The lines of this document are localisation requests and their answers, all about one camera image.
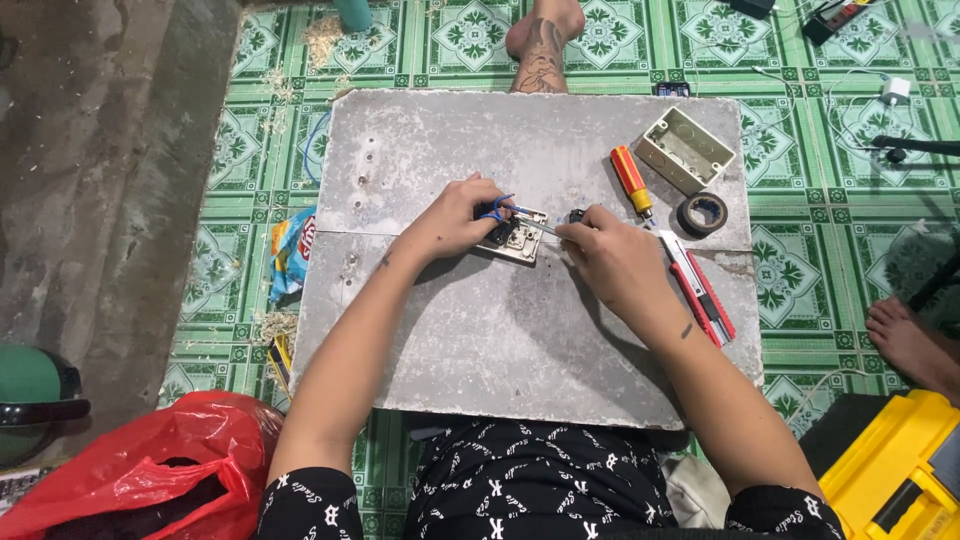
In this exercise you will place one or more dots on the green helmet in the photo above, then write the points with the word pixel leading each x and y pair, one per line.
pixel 34 401

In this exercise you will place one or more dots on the black electrical tape roll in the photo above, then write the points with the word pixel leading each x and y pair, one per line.
pixel 703 214

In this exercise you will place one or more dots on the beige wall switch plate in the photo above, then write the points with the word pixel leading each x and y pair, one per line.
pixel 521 244

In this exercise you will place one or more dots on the white charger plug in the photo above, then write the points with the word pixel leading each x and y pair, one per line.
pixel 895 91

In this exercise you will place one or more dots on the red utility knife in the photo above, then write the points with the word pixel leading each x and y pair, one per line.
pixel 699 289

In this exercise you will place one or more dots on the yellow and black tool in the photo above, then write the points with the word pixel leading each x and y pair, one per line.
pixel 280 361

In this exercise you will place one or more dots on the red and yellow screwdriver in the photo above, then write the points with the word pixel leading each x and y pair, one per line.
pixel 630 180

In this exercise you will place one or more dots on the person's left fingers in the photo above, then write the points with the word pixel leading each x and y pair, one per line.
pixel 486 196

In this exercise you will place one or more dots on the blue snack packet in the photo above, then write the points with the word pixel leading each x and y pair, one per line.
pixel 291 251

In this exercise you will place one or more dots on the white cloth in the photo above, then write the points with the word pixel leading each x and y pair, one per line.
pixel 694 489

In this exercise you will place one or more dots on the person's tattooed foot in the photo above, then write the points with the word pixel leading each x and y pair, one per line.
pixel 544 45

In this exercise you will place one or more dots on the grey cement board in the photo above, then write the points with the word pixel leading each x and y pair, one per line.
pixel 487 337

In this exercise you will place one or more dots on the yellow plastic toolbox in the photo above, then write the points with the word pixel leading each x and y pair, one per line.
pixel 900 476

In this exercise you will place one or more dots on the red plastic bag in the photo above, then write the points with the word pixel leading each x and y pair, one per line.
pixel 150 469

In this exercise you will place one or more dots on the teal cylinder bottle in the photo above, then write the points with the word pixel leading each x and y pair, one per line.
pixel 352 13

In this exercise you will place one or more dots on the black power strip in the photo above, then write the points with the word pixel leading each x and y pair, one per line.
pixel 831 19

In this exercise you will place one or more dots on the person's right fingers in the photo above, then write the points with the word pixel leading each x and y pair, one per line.
pixel 589 229

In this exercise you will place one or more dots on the person's left hand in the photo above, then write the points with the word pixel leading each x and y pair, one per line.
pixel 446 221

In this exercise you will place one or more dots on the person's right hand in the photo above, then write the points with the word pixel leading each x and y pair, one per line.
pixel 619 266

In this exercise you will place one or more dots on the black stand rod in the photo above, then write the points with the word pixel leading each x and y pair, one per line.
pixel 916 145

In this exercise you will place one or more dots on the beige electrical junction box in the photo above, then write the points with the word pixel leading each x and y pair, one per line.
pixel 684 148

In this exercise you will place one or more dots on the small black blue module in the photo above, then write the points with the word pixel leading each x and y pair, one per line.
pixel 673 88

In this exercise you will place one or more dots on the person's black patterned clothing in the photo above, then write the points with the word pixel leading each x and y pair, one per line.
pixel 540 487

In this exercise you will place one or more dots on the black device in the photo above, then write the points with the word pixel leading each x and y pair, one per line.
pixel 751 7

